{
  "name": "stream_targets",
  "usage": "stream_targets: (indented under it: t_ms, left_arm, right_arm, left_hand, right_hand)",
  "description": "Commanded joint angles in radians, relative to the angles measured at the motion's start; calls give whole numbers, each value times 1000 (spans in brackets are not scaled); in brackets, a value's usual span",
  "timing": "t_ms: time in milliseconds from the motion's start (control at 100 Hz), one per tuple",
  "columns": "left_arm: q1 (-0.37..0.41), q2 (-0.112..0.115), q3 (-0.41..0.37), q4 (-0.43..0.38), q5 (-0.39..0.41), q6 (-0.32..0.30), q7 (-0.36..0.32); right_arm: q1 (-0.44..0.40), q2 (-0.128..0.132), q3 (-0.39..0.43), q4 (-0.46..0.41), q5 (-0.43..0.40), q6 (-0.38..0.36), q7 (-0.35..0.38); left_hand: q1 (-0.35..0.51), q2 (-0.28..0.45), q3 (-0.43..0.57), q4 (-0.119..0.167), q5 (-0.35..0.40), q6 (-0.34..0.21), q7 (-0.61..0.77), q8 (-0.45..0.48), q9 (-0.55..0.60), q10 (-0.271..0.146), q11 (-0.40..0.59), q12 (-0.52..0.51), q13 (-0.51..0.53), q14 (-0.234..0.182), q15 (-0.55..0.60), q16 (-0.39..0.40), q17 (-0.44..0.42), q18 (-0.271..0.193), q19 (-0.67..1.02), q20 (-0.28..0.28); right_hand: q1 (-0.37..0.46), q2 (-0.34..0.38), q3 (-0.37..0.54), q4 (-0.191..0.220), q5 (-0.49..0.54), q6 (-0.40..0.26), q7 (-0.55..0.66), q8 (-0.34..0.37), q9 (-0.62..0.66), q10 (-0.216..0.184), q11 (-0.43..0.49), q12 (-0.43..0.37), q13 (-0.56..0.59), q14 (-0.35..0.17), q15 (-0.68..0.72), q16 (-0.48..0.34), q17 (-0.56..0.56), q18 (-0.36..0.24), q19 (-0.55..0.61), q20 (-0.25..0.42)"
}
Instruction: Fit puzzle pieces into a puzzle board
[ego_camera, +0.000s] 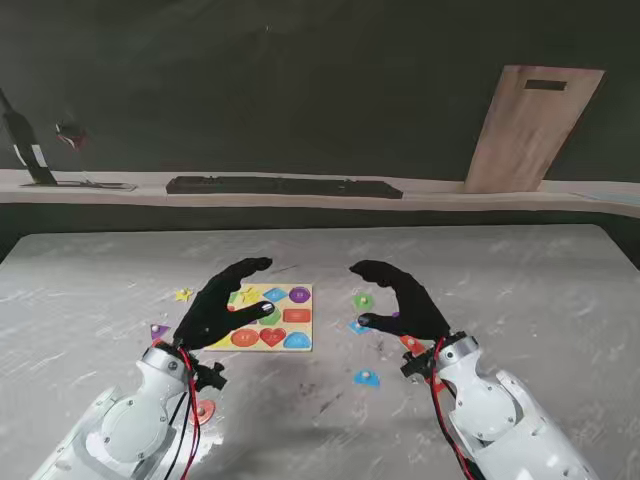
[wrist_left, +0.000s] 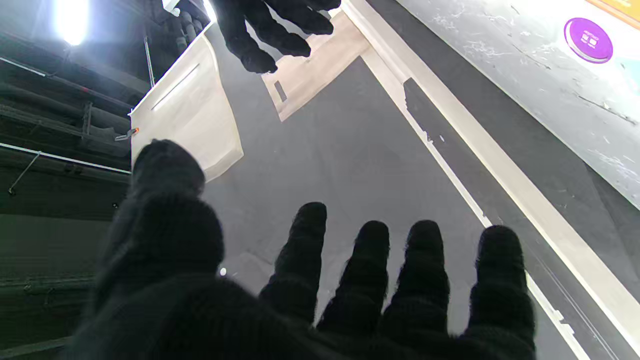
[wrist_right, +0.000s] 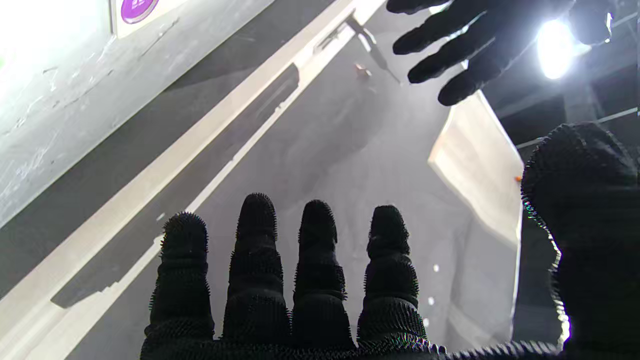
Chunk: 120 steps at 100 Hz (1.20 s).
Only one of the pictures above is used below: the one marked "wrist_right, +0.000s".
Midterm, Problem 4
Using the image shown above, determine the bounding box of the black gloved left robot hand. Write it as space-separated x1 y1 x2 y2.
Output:
386 0 616 107

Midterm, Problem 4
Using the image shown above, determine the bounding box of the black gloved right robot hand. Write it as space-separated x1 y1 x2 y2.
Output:
140 122 640 360

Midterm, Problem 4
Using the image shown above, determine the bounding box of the wooden shape puzzle board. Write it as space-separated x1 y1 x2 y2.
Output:
110 0 191 40

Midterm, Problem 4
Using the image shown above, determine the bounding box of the wooden cutting board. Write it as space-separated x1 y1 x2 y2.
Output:
427 90 525 248

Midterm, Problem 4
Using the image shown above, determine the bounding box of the bright studio lamp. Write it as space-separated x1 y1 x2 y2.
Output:
536 17 576 81

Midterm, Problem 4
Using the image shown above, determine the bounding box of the long wooden shelf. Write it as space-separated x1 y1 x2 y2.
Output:
0 0 388 360

